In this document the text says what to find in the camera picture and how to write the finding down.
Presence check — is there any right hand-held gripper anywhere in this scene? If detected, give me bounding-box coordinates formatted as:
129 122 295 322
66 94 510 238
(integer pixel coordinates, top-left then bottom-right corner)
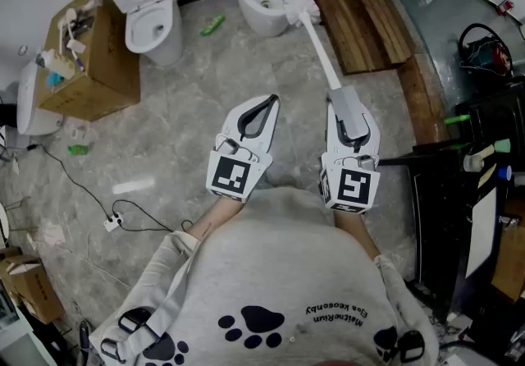
318 97 381 216

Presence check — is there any white toilet with round seat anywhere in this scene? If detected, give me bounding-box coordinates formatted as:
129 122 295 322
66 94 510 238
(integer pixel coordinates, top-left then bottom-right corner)
105 0 184 66

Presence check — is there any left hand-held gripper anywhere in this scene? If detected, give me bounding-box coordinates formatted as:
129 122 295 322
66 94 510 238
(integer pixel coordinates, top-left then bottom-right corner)
204 94 281 204

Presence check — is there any small brown cardboard box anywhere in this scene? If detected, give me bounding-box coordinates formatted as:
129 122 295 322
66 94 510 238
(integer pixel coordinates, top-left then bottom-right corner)
0 247 65 324

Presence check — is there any person's left forearm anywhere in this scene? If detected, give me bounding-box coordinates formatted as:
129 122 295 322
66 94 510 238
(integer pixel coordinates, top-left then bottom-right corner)
189 195 243 240

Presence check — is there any black cabinet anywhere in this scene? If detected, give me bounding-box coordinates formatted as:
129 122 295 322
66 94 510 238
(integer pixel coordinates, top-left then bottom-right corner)
389 80 525 324

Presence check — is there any grey metal duct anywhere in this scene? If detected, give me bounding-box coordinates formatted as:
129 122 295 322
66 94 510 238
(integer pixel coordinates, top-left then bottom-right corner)
375 0 525 111

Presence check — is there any white power strip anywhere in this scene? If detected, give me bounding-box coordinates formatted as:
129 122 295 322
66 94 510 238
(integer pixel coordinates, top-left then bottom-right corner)
103 212 124 233

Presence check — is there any grey paw print sweatshirt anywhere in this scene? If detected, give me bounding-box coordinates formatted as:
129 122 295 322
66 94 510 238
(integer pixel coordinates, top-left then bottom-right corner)
88 185 440 366

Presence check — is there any stack of wooden planks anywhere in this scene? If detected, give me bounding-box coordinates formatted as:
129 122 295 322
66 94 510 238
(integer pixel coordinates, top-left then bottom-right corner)
303 0 413 76

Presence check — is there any white ceramic fixture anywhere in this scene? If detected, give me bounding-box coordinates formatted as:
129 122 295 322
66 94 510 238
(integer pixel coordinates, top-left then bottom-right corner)
16 60 62 136

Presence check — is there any white toilet brush grey grip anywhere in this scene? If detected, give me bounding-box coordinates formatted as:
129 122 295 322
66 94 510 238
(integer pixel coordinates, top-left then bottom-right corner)
281 0 369 140

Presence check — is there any large brown cardboard box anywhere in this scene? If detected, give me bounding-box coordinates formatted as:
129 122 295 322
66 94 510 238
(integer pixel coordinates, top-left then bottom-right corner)
35 0 141 122

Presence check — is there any black floor cable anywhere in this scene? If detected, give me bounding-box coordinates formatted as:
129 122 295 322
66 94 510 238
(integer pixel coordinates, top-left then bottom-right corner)
26 144 194 234

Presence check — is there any brown wooden beam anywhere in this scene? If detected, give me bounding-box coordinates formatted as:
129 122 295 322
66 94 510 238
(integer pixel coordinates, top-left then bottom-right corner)
397 54 452 146

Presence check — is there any white plastic bottle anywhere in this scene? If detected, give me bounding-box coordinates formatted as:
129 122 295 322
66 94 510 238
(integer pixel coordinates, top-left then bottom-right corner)
35 48 77 80

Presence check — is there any person's right forearm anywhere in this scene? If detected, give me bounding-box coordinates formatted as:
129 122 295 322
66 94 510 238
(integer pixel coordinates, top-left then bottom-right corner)
332 210 381 261

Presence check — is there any black cable coil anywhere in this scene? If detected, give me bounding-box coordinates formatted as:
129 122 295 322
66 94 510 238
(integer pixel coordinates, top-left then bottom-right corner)
458 22 514 77

